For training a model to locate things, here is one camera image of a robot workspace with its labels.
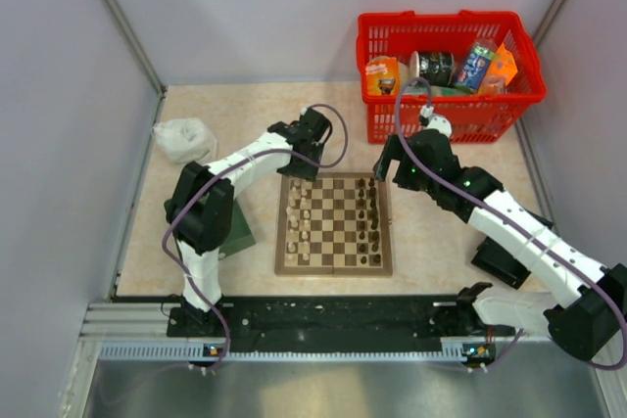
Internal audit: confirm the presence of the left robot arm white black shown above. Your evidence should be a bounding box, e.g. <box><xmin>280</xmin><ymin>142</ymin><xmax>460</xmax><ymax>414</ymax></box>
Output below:
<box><xmin>162</xmin><ymin>104</ymin><xmax>333</xmax><ymax>337</ymax></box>

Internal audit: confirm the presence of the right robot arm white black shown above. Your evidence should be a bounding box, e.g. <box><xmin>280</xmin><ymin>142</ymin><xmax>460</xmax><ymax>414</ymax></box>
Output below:
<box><xmin>373</xmin><ymin>108</ymin><xmax>626</xmax><ymax>361</ymax></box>

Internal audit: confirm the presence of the wooden chess board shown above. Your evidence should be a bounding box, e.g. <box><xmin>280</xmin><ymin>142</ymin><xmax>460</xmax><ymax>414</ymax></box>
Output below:
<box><xmin>274</xmin><ymin>172</ymin><xmax>393</xmax><ymax>277</ymax></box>

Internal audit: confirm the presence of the orange razor package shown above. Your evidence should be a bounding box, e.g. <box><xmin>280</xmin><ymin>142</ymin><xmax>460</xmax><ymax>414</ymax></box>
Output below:
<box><xmin>364</xmin><ymin>56</ymin><xmax>400</xmax><ymax>96</ymax></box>

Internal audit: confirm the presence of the black cup noodle container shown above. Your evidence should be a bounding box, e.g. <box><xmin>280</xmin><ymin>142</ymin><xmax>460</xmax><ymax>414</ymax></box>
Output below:
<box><xmin>409</xmin><ymin>51</ymin><xmax>456</xmax><ymax>87</ymax></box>

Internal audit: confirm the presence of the blue snack bag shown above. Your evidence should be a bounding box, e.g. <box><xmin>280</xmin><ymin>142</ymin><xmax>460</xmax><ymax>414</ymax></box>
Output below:
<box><xmin>452</xmin><ymin>40</ymin><xmax>497</xmax><ymax>93</ymax></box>

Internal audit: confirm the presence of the red plastic basket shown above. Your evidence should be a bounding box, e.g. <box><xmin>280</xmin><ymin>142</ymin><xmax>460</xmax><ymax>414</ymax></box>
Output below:
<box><xmin>356</xmin><ymin>11</ymin><xmax>546</xmax><ymax>144</ymax></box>

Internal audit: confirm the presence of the orange snack package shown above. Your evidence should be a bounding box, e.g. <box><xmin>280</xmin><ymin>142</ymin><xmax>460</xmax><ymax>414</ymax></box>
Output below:
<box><xmin>479</xmin><ymin>44</ymin><xmax>518</xmax><ymax>95</ymax></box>

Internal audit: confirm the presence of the green plastic tray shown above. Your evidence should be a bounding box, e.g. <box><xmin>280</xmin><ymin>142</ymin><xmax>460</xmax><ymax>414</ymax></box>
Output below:
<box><xmin>164</xmin><ymin>197</ymin><xmax>257</xmax><ymax>260</ymax></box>

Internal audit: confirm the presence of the black plastic tray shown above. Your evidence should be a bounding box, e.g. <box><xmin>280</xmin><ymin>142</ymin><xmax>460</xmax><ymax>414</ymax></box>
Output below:
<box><xmin>471</xmin><ymin>237</ymin><xmax>530</xmax><ymax>289</ymax></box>

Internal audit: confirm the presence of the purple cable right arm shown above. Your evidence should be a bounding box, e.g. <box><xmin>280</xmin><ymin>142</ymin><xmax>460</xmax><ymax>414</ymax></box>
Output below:
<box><xmin>395</xmin><ymin>77</ymin><xmax>627</xmax><ymax>371</ymax></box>

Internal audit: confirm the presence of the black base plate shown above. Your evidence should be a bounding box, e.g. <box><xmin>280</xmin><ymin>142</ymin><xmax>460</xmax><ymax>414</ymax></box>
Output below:
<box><xmin>167</xmin><ymin>295</ymin><xmax>513</xmax><ymax>353</ymax></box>

